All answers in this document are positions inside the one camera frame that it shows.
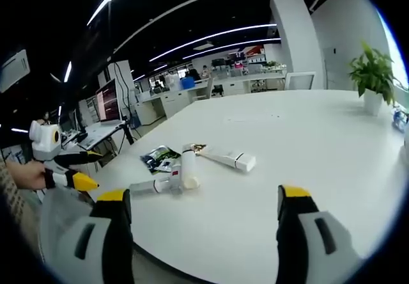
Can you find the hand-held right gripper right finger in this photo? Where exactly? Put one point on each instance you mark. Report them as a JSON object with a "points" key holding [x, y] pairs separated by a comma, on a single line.
{"points": [[306, 233]]}

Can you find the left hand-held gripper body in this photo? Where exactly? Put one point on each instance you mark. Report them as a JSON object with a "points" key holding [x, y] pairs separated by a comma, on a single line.
{"points": [[44, 143]]}

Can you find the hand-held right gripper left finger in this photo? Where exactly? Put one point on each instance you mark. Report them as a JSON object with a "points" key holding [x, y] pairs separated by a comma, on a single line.
{"points": [[80, 239]]}

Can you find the grey skincare tube red label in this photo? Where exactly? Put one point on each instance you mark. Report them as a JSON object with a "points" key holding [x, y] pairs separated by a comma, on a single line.
{"points": [[153, 186]]}

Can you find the green and black skincare sachet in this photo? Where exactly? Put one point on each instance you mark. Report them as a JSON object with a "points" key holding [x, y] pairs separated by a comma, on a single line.
{"points": [[159, 153]]}

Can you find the blue and white skincare sachet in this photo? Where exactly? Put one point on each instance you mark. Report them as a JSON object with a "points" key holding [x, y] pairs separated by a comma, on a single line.
{"points": [[164, 165]]}

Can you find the white skincare tube cap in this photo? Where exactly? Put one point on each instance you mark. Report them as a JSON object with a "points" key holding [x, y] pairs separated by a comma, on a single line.
{"points": [[233, 160]]}

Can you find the white skincare bottle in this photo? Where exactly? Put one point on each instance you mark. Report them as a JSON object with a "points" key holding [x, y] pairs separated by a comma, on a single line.
{"points": [[189, 169]]}

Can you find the small gold skincare item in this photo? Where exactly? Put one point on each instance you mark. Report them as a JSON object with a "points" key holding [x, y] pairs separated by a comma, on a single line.
{"points": [[199, 148]]}

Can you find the blue storage box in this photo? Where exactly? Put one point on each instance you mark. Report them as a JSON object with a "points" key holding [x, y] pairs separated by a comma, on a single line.
{"points": [[187, 83]]}

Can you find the person's left hand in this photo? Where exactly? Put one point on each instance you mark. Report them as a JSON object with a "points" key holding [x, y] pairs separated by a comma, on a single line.
{"points": [[27, 175]]}

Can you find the white side desk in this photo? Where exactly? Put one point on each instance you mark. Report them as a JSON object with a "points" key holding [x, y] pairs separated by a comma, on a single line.
{"points": [[96, 135]]}

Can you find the computer monitor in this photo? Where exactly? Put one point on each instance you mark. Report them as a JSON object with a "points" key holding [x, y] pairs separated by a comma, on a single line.
{"points": [[109, 101]]}

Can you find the ceiling air conditioner unit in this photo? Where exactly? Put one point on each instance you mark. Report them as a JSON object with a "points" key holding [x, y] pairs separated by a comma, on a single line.
{"points": [[14, 69]]}

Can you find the row of white office desks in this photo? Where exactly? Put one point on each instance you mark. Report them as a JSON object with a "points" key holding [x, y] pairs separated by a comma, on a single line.
{"points": [[198, 92]]}

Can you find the blue and white packet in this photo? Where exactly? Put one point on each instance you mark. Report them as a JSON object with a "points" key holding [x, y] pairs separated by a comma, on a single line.
{"points": [[400, 117]]}

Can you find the white framed chair back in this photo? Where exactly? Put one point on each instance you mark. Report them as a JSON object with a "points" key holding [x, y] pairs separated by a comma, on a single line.
{"points": [[299, 81]]}

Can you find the green potted plant white pot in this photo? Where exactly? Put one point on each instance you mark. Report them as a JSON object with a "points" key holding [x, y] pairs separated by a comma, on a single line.
{"points": [[374, 76]]}

